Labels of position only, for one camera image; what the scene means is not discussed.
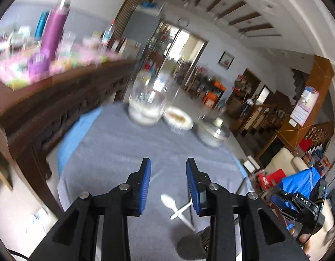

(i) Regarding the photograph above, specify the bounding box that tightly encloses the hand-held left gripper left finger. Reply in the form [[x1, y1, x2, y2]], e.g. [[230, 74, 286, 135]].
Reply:
[[27, 158, 152, 261]]

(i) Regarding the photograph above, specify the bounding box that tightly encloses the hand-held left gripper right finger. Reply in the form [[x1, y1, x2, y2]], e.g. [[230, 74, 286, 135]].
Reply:
[[186, 158, 309, 261]]

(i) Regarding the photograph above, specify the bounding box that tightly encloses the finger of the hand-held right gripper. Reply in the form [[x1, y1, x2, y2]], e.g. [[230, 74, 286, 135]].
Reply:
[[271, 186, 298, 206]]

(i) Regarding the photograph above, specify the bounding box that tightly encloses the white plastic spoon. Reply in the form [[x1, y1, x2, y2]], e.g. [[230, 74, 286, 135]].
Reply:
[[160, 194, 196, 231], [170, 202, 194, 220]]

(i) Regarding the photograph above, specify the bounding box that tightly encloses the black cylindrical utensil holder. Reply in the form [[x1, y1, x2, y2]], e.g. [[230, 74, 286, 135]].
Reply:
[[176, 228, 214, 260]]

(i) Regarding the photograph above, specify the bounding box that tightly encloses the person's right hand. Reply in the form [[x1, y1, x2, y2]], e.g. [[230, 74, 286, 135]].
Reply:
[[289, 224, 324, 259]]

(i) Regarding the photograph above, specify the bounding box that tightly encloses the red plastic child chair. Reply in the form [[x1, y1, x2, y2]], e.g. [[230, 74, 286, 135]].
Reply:
[[256, 169, 286, 191]]

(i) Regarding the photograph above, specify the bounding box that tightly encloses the beige armchair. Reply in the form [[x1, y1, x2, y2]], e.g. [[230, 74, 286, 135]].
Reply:
[[265, 148, 309, 174]]

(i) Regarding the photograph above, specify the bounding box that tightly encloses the grey tablecloth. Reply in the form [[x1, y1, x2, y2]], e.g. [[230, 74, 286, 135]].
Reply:
[[57, 103, 255, 261]]

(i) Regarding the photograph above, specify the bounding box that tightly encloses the white step stool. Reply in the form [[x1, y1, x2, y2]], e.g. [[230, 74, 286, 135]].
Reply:
[[242, 156, 259, 174]]

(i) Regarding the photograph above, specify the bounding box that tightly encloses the metal pot with lid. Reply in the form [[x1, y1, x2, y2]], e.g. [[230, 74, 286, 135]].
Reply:
[[196, 115, 231, 149]]

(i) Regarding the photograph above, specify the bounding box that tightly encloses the patterned bowl with food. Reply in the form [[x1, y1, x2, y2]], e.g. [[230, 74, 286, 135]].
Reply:
[[163, 106, 194, 136]]

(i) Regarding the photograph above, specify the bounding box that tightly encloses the wooden stair railing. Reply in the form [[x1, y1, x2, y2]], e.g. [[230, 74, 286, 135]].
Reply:
[[238, 100, 293, 136]]

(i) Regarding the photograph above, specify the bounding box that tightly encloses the carved wooden sideboard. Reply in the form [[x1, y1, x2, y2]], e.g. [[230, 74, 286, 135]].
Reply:
[[0, 60, 138, 207]]

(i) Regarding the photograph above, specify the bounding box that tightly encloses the glass display shelf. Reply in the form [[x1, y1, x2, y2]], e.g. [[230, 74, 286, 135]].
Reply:
[[146, 23, 181, 71]]

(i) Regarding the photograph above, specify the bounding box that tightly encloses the floral table runner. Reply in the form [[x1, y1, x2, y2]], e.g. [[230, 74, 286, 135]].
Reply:
[[0, 41, 127, 87]]

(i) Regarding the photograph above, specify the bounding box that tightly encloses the grey refrigerator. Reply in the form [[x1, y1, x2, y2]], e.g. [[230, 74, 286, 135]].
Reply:
[[121, 4, 164, 60]]

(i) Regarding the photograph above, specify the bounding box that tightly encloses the plastic water bottle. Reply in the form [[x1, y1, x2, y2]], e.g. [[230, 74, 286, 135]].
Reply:
[[102, 19, 116, 45]]

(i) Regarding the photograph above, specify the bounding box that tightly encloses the purple flask cap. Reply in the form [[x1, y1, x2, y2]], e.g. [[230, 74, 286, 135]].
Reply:
[[27, 53, 50, 79]]

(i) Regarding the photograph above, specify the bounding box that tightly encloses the clear plastic cup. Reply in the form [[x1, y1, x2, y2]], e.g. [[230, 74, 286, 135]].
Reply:
[[59, 31, 75, 57]]

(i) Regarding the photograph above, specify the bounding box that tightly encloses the purple thermos flask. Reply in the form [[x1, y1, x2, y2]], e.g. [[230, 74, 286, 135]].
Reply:
[[40, 0, 71, 62]]

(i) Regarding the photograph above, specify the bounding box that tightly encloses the brown wooden door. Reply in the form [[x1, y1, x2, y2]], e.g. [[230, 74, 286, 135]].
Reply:
[[113, 0, 157, 37]]

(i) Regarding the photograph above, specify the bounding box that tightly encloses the teal bottle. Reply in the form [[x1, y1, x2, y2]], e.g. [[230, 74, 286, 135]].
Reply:
[[34, 11, 50, 37]]

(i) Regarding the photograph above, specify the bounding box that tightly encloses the wall calendar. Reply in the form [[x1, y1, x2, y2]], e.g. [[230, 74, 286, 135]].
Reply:
[[289, 86, 319, 127]]

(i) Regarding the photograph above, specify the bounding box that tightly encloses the framed wall picture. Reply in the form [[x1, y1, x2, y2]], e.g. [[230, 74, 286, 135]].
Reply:
[[219, 51, 235, 70]]

